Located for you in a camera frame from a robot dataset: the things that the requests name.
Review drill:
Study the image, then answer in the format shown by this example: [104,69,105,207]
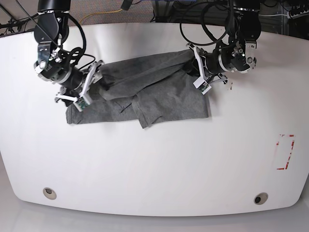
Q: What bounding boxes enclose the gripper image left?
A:
[33,57,109,107]

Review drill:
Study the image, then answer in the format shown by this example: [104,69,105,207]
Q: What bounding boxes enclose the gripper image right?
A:
[183,48,257,76]

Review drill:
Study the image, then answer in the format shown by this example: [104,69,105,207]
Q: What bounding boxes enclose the grey T-shirt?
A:
[66,50,209,128]

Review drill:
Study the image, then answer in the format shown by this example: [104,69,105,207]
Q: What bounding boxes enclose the black tripod stand legs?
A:
[0,0,34,37]

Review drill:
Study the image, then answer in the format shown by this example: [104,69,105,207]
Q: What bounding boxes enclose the red tape rectangle marking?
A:
[274,134,295,170]

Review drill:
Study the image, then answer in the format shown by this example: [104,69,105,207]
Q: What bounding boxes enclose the white power strip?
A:
[287,4,309,19]

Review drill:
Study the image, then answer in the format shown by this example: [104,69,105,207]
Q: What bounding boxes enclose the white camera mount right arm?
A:
[55,60,105,112]

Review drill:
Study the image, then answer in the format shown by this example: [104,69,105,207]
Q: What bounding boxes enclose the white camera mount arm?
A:
[186,43,227,95]
[55,60,105,112]

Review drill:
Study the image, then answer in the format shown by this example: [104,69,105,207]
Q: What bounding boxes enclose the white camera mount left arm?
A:
[186,43,227,95]

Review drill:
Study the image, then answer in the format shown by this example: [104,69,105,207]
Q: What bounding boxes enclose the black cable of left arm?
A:
[179,0,242,53]

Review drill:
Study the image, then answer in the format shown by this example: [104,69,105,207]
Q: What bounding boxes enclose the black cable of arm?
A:
[57,14,97,73]
[179,0,242,53]

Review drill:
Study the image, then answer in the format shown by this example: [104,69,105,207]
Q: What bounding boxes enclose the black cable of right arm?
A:
[57,14,97,73]

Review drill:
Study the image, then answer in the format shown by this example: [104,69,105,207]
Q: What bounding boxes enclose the yellow cable on floor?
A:
[77,7,123,26]

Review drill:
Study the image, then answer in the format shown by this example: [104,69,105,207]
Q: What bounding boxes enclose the left table cable grommet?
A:
[43,188,56,200]

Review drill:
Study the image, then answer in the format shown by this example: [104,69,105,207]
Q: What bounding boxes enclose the table cable grommet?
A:
[253,192,268,205]
[43,188,56,200]

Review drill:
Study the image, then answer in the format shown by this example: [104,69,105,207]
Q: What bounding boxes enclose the right table cable grommet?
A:
[253,192,268,205]

